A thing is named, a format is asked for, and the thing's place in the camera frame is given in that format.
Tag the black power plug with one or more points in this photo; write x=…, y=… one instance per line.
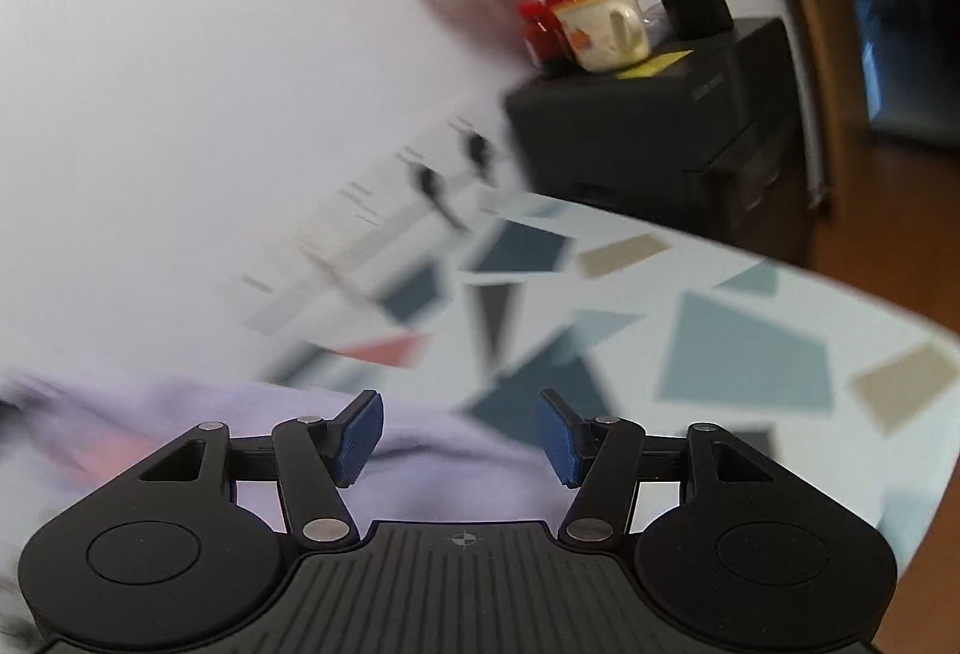
x=431, y=185
x=476, y=151

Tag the lavender fleece jacket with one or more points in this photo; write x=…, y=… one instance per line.
x=450, y=474

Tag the black cabinet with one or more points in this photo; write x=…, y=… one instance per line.
x=637, y=136

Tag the wooden door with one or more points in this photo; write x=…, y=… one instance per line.
x=795, y=24

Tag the yellow sticky note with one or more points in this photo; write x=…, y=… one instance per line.
x=652, y=65

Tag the floral mug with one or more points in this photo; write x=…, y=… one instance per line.
x=600, y=35

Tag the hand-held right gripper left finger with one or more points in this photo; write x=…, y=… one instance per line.
x=360, y=436

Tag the white wall socket strip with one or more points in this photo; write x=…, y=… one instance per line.
x=375, y=204

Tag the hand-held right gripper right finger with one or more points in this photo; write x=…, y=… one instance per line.
x=559, y=440

